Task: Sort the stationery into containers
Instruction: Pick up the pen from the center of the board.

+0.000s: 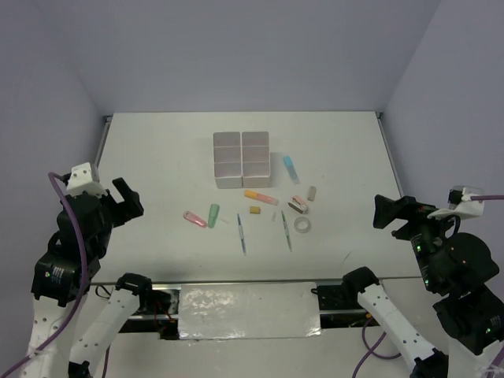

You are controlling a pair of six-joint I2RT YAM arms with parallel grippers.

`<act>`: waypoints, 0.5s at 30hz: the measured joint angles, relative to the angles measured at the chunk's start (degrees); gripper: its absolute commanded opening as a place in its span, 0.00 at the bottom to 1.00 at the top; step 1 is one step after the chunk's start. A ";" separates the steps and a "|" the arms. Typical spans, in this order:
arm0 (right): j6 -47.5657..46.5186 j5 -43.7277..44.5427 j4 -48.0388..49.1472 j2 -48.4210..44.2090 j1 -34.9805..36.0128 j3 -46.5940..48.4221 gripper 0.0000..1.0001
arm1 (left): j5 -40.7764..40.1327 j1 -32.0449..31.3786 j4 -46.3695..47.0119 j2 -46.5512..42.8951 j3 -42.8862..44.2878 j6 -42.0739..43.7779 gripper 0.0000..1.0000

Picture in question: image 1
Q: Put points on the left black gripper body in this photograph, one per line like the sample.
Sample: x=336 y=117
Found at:
x=109 y=209

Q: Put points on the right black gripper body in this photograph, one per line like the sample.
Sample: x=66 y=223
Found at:
x=428 y=231

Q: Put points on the green pen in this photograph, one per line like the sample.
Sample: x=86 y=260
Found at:
x=286 y=230

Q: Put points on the blue pen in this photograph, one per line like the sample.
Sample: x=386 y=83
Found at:
x=241 y=234

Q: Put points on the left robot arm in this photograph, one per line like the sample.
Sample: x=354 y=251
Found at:
x=63 y=278

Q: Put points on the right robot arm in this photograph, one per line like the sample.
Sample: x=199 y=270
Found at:
x=454 y=265

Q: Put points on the beige eraser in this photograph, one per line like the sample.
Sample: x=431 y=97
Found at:
x=311 y=193

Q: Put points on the green highlighter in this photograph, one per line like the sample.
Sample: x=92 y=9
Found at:
x=213 y=215

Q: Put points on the clear tape roll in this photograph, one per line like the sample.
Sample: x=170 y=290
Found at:
x=302 y=225

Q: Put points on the pink stapler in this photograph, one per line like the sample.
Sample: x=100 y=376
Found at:
x=298 y=204

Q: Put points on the blue highlighter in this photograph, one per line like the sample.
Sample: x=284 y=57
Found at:
x=289 y=165

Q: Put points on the orange pink highlighter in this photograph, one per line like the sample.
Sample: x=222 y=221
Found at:
x=261 y=197

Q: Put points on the right white organizer tray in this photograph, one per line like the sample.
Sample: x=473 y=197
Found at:
x=256 y=162

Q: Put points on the silver foil cover plate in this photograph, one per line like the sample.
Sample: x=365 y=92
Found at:
x=248 y=311

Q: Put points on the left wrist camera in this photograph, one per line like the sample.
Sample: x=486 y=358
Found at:
x=84 y=179

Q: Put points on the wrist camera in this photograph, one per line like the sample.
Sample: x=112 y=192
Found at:
x=460 y=204
x=84 y=179

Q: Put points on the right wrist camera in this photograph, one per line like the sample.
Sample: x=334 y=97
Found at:
x=460 y=204

